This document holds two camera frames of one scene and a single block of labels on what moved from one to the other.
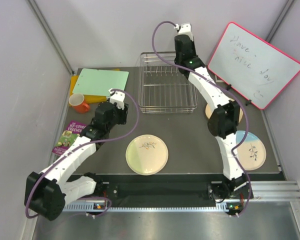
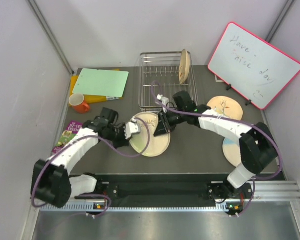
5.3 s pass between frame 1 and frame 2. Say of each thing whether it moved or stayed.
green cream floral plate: moved
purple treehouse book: stayed
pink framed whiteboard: stayed
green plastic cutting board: stayed
